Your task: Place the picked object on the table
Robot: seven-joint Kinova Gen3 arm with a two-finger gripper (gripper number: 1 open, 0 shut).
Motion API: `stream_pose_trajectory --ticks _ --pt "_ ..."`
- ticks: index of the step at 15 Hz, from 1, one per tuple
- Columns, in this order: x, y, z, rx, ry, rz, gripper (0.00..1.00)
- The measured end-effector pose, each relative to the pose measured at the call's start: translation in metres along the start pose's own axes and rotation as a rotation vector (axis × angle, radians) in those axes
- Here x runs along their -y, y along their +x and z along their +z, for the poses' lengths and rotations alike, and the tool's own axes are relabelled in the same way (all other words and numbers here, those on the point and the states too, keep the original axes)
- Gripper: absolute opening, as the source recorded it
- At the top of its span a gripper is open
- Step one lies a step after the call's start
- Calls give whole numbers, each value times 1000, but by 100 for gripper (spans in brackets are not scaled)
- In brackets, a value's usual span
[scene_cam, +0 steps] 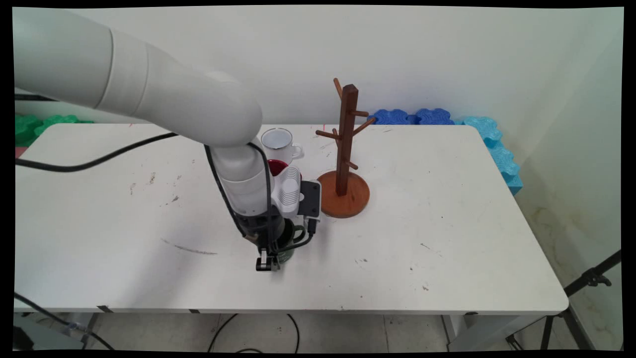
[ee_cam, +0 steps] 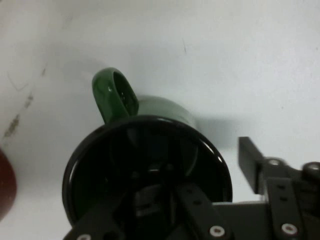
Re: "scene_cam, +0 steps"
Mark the red foam mat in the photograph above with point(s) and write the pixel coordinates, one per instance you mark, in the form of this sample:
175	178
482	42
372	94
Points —
20	151

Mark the light blue foam mat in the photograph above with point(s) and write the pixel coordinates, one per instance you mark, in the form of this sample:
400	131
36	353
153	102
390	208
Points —
499	154

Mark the black tripod stand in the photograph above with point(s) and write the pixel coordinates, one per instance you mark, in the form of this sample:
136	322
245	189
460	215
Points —
589	278

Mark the dark blue foam mat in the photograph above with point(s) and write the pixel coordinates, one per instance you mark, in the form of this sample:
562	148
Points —
392	117
435	116

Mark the brown wooden mug tree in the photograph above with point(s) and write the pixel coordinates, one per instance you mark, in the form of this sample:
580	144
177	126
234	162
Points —
345	199

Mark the red enamel mug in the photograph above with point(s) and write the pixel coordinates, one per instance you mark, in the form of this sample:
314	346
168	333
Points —
277	166

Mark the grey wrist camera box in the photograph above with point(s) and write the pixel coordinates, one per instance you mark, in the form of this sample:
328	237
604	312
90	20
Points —
310	199

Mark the green enamel mug white print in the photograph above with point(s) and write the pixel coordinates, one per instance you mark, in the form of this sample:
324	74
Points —
287	257

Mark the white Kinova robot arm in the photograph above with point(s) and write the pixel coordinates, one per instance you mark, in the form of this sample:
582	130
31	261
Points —
149	84

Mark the grey metal table leg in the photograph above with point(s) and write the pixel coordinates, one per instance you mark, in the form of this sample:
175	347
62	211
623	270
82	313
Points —
92	328

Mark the green foam mat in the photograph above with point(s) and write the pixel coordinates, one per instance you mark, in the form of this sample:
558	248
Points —
30	130

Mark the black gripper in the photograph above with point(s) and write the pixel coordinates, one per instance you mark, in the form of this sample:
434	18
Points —
258	228

